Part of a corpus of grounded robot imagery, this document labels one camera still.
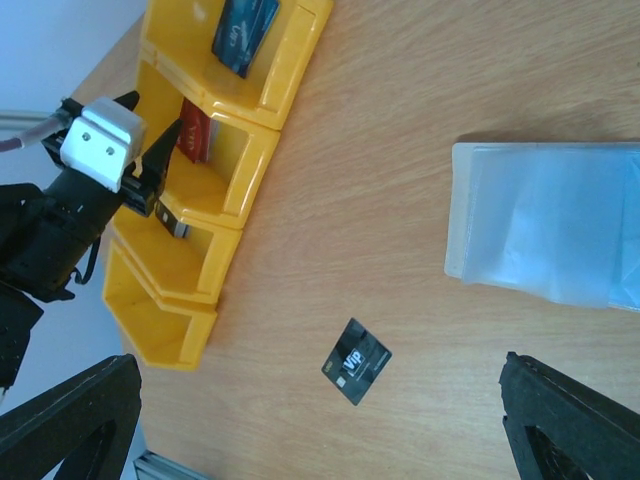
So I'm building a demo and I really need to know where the red card in bin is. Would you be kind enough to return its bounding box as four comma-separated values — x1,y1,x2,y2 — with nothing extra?
177,98,218,164

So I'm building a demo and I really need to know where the aluminium front rail frame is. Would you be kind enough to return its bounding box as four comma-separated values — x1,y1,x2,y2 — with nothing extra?
133,450,210,480

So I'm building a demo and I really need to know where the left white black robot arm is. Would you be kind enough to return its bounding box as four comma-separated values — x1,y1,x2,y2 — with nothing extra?
1,91,183,392

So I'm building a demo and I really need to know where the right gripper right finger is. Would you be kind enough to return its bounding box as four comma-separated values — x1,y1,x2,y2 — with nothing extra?
499,352,639,479

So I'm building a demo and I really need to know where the blue card in bin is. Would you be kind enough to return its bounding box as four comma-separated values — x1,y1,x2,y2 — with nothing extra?
211,0,280,78

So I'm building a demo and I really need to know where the black card in bin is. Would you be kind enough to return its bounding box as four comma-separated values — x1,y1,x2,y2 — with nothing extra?
154,201,189,239

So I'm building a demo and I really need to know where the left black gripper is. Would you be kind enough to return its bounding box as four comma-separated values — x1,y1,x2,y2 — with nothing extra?
114,90,183,217

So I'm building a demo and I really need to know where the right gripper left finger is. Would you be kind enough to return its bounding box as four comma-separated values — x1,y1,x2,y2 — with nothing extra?
1,354,142,479

